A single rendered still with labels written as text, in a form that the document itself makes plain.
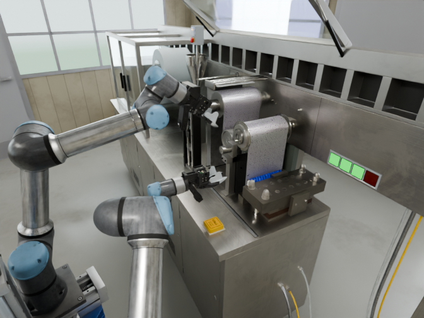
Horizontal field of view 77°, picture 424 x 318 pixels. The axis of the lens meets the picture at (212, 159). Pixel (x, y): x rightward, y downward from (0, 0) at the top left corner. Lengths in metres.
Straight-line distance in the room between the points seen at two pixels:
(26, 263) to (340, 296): 1.95
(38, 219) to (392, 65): 1.38
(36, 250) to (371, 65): 1.38
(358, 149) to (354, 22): 2.45
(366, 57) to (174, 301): 1.84
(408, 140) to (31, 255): 1.36
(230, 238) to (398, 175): 0.70
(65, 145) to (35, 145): 0.08
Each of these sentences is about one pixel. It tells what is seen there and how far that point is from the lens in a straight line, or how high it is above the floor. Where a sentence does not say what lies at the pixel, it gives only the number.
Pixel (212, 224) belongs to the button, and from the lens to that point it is 1.26.
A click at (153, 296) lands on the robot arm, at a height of 1.14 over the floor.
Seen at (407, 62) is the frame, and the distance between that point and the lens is 1.15.
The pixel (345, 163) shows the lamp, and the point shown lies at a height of 1.19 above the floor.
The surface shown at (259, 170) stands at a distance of 1.40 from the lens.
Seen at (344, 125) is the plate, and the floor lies 1.35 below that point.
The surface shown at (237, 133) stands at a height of 1.27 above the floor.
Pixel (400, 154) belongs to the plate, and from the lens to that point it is 1.19.
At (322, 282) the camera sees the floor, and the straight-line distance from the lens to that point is 2.37.
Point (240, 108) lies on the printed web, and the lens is 1.48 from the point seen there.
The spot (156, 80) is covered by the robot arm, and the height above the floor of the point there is 1.57.
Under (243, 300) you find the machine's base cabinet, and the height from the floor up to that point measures 0.50.
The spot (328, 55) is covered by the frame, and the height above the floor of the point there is 1.62.
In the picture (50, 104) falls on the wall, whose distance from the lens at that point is 4.56.
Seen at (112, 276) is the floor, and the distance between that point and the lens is 2.36.
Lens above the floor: 1.77
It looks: 29 degrees down
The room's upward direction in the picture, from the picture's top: straight up
